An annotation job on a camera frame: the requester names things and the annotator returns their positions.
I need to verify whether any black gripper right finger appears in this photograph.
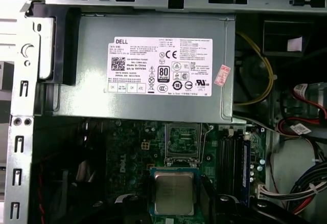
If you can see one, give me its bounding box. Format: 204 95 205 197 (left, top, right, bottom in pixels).
199 174 306 224

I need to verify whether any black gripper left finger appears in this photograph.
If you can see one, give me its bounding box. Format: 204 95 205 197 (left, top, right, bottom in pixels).
51 173 156 224

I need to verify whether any silver topped CPU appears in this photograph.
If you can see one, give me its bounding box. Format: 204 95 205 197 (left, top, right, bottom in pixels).
149 167 200 216

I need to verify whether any thin wire locking lever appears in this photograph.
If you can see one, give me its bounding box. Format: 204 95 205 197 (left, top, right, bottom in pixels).
200 124 214 167

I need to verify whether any black RAM slot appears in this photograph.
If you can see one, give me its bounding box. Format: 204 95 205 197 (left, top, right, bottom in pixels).
234 128 243 204
218 128 227 199
226 128 235 199

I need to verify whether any green motherboard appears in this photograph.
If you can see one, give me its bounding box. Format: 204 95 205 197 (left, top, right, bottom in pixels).
104 120 269 224

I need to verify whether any installed dark RAM stick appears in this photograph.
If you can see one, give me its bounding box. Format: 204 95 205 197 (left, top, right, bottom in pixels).
242 134 250 207

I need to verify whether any grey power supply unit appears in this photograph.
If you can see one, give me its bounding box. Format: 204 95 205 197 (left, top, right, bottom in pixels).
38 6 237 125

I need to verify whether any black PC case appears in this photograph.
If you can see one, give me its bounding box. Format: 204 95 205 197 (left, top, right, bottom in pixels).
0 0 327 224

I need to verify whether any thin multicoloured wire bundle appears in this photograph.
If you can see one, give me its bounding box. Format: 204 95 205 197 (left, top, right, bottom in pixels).
233 115 281 134

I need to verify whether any red black twisted wire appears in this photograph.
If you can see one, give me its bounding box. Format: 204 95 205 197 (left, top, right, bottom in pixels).
37 164 46 224

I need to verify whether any yellow wire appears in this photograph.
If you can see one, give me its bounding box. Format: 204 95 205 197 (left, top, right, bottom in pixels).
236 31 274 106

